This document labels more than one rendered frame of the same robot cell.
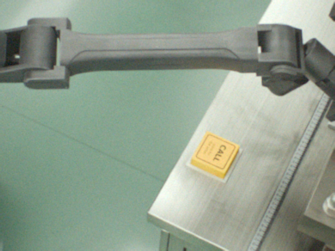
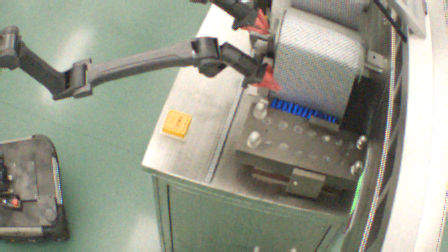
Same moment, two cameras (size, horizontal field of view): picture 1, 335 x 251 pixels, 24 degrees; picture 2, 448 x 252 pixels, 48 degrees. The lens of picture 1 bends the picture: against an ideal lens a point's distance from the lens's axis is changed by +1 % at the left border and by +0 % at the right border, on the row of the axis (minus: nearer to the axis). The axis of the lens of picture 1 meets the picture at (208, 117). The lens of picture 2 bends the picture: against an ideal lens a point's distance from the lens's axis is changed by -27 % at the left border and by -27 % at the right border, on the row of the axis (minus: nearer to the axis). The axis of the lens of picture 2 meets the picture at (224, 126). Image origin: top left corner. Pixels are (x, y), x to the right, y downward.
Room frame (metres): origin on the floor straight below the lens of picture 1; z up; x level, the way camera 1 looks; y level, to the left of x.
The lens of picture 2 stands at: (-0.32, -0.04, 2.55)
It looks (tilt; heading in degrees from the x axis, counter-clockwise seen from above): 56 degrees down; 353
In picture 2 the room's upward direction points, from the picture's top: 7 degrees clockwise
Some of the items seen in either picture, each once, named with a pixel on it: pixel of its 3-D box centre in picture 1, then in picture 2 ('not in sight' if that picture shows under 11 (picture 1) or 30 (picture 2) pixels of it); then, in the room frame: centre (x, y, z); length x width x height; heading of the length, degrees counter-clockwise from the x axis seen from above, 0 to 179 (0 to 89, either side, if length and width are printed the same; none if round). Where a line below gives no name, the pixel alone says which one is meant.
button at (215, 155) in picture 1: (215, 155); (176, 123); (0.76, -0.02, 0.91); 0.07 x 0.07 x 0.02; 73
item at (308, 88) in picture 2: not in sight; (312, 90); (0.75, -0.39, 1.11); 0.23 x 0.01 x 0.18; 73
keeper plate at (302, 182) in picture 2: not in sight; (305, 184); (0.53, -0.38, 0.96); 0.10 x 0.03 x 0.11; 73
